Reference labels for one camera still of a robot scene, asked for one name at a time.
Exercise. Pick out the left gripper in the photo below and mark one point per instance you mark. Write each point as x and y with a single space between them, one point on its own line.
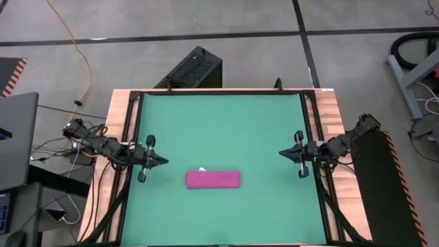
142 158

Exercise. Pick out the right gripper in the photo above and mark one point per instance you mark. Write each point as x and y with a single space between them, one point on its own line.
308 151

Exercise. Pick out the pink towel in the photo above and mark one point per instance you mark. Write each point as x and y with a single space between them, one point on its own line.
212 180

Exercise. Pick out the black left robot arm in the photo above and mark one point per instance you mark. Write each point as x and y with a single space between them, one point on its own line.
103 144

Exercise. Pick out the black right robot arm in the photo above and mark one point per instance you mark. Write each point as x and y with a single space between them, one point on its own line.
343 142

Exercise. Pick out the black table clamp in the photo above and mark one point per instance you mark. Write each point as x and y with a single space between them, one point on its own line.
278 85
169 87

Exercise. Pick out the green table mat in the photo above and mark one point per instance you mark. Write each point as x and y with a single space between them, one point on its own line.
223 130

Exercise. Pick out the black power adapter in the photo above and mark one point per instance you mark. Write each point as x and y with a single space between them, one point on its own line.
81 158

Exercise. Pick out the black computer tower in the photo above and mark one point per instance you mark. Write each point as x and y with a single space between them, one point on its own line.
192 68

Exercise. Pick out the large hazard-striped black panel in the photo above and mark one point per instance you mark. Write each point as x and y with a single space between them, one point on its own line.
384 192

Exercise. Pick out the dark grey desk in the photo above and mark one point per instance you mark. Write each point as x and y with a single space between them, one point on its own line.
51 178

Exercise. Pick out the grey metal stand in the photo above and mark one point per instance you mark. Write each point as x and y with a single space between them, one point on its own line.
403 82

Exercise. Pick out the grey laptop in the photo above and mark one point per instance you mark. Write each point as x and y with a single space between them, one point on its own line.
17 137

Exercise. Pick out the black computer mouse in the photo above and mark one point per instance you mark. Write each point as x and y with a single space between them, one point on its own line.
15 239

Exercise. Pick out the small hazard-striped black mat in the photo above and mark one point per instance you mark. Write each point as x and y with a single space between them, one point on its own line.
10 73

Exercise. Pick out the black table frame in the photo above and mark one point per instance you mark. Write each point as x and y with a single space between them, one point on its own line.
134 96

